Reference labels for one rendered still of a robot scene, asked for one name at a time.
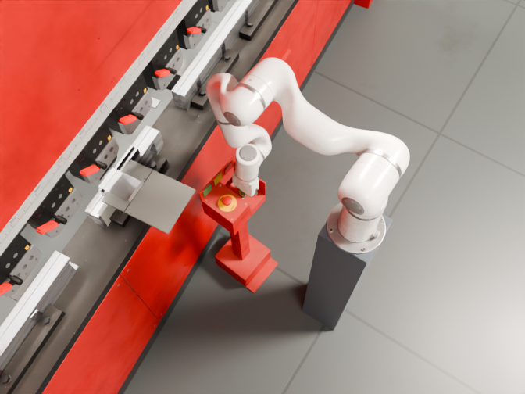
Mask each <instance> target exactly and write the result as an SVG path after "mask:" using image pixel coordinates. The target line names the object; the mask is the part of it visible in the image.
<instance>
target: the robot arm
mask: <svg viewBox="0 0 525 394"><path fill-rule="evenodd" d="M206 93H207V96H208V99H209V103H210V105H211V107H212V111H213V112H214V115H215V117H216V120H217V123H218V124H219V126H220V130H221V132H222V134H223V137H224V139H225V141H226V143H227V144H228V145H229V146H230V147H232V148H237V150H236V153H235V167H234V168H235V172H234V175H233V178H232V182H233V184H234V185H235V186H236V187H238V188H239V189H241V194H242V195H243V196H246V195H248V196H251V197H252V196H254V195H257V194H258V192H257V190H259V179H258V172H259V166H260V165H261V163H262V161H263V160H264V159H265V158H266V157H267V156H268V155H269V153H270V151H271V149H272V145H271V141H270V137H269V135H268V133H267V132H266V130H265V129H264V128H262V127H260V126H258V125H256V124H252V123H253V122H254V121H255V120H256V119H257V118H258V117H259V116H260V115H261V114H262V113H263V111H264V110H265V109H266V107H267V106H268V105H269V104H270V103H271V102H272V101H275V102H278V103H279V104H280V106H281V109H282V116H283V123H284V129H285V130H286V132H287V133H288V134H289V135H290V136H291V137H292V138H293V139H294V140H296V141H297V142H299V143H300V144H302V145H304V146H305V147H306V148H308V149H310V150H312V151H314V152H316V153H319V154H321V155H325V156H332V155H337V154H340V153H345V152H348V153H353V154H356V155H357V156H359V158H358V159H357V160H356V162H355V164H354V165H353V166H352V168H351V169H350V171H349V172H348V173H347V175H346V176H345V178H344V180H343V181H342V182H341V185H340V187H339V189H338V198H339V200H340V202H341V203H339V204H337V205H336V206H335V207H334V208H333V209H332V210H331V212H330V214H329V216H328V219H327V232H328V235H329V236H330V239H331V241H332V242H333V243H334V244H335V245H336V246H337V247H338V248H339V249H341V250H343V251H345V252H347V253H352V254H364V253H369V252H371V251H373V250H374V249H375V248H376V247H378V246H379V245H380V243H381V242H382V241H383V239H384V235H385V231H386V226H385V221H384V218H383V216H382V214H383V212H384V209H385V207H386V205H387V203H388V196H389V194H390V193H391V191H392V189H393V188H394V186H395V185H396V184H397V182H398V180H399V179H400V177H401V176H402V175H403V173H404V172H405V170H406V168H407V166H408V165H409V150H408V148H407V147H406V145H405V144H404V143H403V142H402V141H401V140H399V139H398V138H396V137H394V136H392V135H389V134H385V133H381V132H376V131H366V130H360V129H355V128H351V127H346V126H344V125H342V124H339V123H337V122H336V121H334V120H332V119H331V118H329V117H328V116H326V115H325V114H323V113H321V112H320V111H319V110H318V109H316V108H315V107H313V106H312V105H310V104H309V103H308V102H307V101H306V100H305V99H304V97H303V96H302V93H301V92H300V90H299V88H298V85H297V81H296V79H295V75H294V73H293V71H292V69H291V68H290V67H289V65H288V64H286V62H284V61H282V60H281V59H278V58H273V57H270V58H265V59H263V60H261V61H259V62H258V63H257V64H256V65H255V66H254V67H253V68H252V69H251V70H250V71H249V72H248V73H247V74H246V75H245V76H244V78H243V79H242V80H241V81H240V82H239V83H238V81H237V79H236V78H235V77H234V76H232V75H231V74H229V73H217V74H215V75H213V76H211V77H210V78H209V80H208V83H207V85H206ZM249 142H250V144H248V143H249ZM256 189H257V190H256Z"/></svg>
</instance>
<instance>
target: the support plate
mask: <svg viewBox="0 0 525 394"><path fill-rule="evenodd" d="M151 171H152V169H150V168H148V167H146V166H144V165H141V164H140V163H137V162H135V161H133V160H132V159H131V160H130V162H129V163H128V164H127V165H126V167H125V168H124V169H123V171H122V172H123V173H125V174H127V175H129V176H131V177H134V178H136V179H138V180H139V181H142V180H143V181H145V179H144V178H147V177H148V175H149V174H150V173H151ZM194 193H195V189H193V188H191V187H189V186H187V185H185V184H182V183H180V182H179V181H175V180H174V179H172V178H170V177H167V176H166V175H163V174H161V173H159V172H157V171H155V170H153V171H152V173H151V174H150V176H149V177H148V179H147V181H146V182H145V183H144V184H143V186H142V187H141V189H140V191H139V192H138V193H137V194H136V196H135V197H134V199H133V201H132V202H131V204H130V205H129V202H128V201H126V200H124V199H121V198H120V197H118V196H116V195H114V194H112V193H110V192H107V193H106V195H105V196H104V198H103V199H102V202H103V203H105V204H107V205H110V206H112V207H114V208H116V209H118V210H120V211H122V212H123V211H124V210H125V209H126V208H127V209H126V211H125V212H124V213H126V214H128V215H130V216H132V217H134V218H136V219H138V220H140V221H142V222H144V223H146V224H148V225H150V226H152V227H154V228H156V229H159V230H160V231H163V232H165V233H167V234H169V232H170V230H171V229H172V227H173V226H174V224H175V223H176V221H177V219H178V218H179V216H180V215H181V213H182V212H183V210H184V208H185V206H186V205H187V204H188V202H189V200H190V199H191V197H192V196H193V194H194ZM128 205H129V206H128ZM127 206H128V207H127Z"/></svg>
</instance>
